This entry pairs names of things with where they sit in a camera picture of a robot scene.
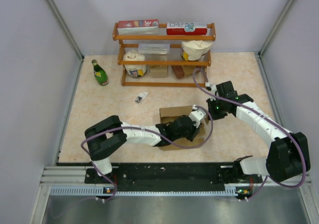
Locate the brown cardboard box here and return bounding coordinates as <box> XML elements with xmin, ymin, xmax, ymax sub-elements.
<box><xmin>158</xmin><ymin>106</ymin><xmax>209</xmax><ymax>151</ymax></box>

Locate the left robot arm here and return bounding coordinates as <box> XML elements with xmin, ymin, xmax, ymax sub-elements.
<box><xmin>84</xmin><ymin>112</ymin><xmax>206</xmax><ymax>183</ymax></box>

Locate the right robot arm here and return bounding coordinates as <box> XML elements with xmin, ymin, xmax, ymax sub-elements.
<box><xmin>205</xmin><ymin>81</ymin><xmax>311</xmax><ymax>182</ymax></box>

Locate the red white carton box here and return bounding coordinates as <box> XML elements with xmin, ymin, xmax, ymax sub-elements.
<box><xmin>166</xmin><ymin>22</ymin><xmax>208</xmax><ymax>35</ymax></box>

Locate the red silver foil box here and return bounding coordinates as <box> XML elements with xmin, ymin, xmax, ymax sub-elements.
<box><xmin>117</xmin><ymin>19</ymin><xmax>159</xmax><ymax>35</ymax></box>

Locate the small clear plastic packet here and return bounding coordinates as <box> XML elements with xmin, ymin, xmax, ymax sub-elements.
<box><xmin>134</xmin><ymin>92</ymin><xmax>149</xmax><ymax>104</ymax></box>

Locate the brown brick package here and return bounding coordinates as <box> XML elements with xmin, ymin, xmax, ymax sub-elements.
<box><xmin>171</xmin><ymin>65</ymin><xmax>201</xmax><ymax>80</ymax></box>

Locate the tan cardboard block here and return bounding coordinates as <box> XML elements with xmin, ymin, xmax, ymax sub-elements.
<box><xmin>149</xmin><ymin>65</ymin><xmax>168</xmax><ymax>78</ymax></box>

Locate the large white paper bag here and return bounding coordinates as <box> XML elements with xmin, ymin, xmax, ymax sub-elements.
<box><xmin>180</xmin><ymin>40</ymin><xmax>213</xmax><ymax>61</ymax></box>

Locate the wooden three-tier shelf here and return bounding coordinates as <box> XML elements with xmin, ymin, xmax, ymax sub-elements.
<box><xmin>112</xmin><ymin>23</ymin><xmax>216</xmax><ymax>87</ymax></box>

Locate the small white flour bag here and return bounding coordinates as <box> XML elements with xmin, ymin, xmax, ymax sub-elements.
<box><xmin>123</xmin><ymin>50</ymin><xmax>147</xmax><ymax>78</ymax></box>

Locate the clear plastic container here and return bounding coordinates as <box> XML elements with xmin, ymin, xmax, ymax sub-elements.
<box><xmin>138</xmin><ymin>43</ymin><xmax>170</xmax><ymax>55</ymax></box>

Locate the green glass bottle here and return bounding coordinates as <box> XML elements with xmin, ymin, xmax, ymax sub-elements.
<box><xmin>91</xmin><ymin>59</ymin><xmax>109</xmax><ymax>86</ymax></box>

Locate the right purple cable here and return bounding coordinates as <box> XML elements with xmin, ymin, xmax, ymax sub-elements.
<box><xmin>193</xmin><ymin>68</ymin><xmax>308</xmax><ymax>201</ymax></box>

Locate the purple cable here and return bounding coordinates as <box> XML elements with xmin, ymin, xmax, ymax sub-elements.
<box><xmin>81</xmin><ymin>105</ymin><xmax>214</xmax><ymax>204</ymax></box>
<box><xmin>193</xmin><ymin>68</ymin><xmax>308</xmax><ymax>201</ymax></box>

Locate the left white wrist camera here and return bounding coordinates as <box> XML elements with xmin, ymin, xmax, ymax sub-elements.
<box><xmin>188</xmin><ymin>105</ymin><xmax>207</xmax><ymax>128</ymax></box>

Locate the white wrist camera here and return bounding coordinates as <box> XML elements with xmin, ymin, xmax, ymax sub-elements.
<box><xmin>205</xmin><ymin>82</ymin><xmax>219</xmax><ymax>101</ymax></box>
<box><xmin>188</xmin><ymin>105</ymin><xmax>207</xmax><ymax>128</ymax></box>

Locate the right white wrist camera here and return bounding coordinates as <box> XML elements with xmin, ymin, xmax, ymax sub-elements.
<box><xmin>205</xmin><ymin>82</ymin><xmax>219</xmax><ymax>101</ymax></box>

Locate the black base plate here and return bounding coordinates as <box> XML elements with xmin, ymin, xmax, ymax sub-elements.
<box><xmin>84</xmin><ymin>162</ymin><xmax>264</xmax><ymax>192</ymax></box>

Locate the grey slotted cable duct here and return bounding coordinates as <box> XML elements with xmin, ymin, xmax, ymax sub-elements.
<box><xmin>50</xmin><ymin>186</ymin><xmax>251</xmax><ymax>197</ymax></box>

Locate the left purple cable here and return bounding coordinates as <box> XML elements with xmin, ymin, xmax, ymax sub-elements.
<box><xmin>81</xmin><ymin>105</ymin><xmax>214</xmax><ymax>204</ymax></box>

